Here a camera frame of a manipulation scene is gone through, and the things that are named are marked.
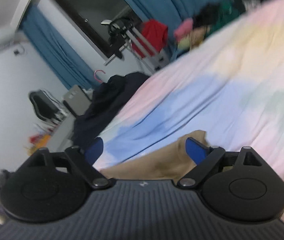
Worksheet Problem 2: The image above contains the white vanity desk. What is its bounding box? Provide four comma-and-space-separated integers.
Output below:
27, 110, 82, 153

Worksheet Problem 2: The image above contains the yellow-green garment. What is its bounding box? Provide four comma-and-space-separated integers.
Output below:
177, 36, 192, 51

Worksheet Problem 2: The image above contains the red garment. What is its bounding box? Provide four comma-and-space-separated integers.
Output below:
141, 19, 169, 53

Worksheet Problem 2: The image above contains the green garment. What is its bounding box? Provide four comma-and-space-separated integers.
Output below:
207, 1, 242, 32

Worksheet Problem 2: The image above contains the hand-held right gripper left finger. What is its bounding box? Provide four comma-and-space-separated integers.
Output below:
28, 138, 109, 189

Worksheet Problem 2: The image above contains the dark navy blanket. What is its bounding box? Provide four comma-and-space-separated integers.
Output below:
73, 72, 150, 147

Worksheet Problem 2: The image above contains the tan hooded sweatshirt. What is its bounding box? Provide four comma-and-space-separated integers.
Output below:
99, 130, 210, 180

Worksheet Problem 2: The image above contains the pastel tie-dye bed sheet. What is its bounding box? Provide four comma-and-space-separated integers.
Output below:
92, 0, 284, 230

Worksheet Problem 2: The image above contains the narrow blue curtain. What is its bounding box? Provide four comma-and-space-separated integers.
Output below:
21, 5, 102, 90

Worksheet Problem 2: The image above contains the wide blue curtain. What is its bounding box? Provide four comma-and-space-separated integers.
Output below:
107, 0, 250, 63

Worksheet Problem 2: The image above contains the orange tray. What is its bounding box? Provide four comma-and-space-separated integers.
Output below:
28, 134, 51, 150

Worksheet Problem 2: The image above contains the wavy black-framed mirror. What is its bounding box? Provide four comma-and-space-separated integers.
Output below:
28, 89, 60, 123

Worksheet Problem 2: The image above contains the dark window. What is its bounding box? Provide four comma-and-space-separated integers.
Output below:
45, 0, 137, 65

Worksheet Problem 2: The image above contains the light brown garment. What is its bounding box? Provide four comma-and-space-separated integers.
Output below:
191, 26, 210, 47

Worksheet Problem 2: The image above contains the white and black chair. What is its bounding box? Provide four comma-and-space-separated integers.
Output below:
62, 84, 94, 117

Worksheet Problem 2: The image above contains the pink garment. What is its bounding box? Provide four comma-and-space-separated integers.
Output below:
174, 19, 194, 39

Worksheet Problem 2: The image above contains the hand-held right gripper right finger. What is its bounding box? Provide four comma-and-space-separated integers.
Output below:
177, 137, 263, 189

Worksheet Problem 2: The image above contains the black garment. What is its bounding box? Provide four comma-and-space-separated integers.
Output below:
193, 2, 220, 28

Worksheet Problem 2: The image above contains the pink clothes hanger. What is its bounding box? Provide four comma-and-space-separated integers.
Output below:
94, 69, 106, 82

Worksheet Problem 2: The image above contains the garment steamer stand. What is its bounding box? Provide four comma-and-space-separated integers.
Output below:
101, 17, 169, 70

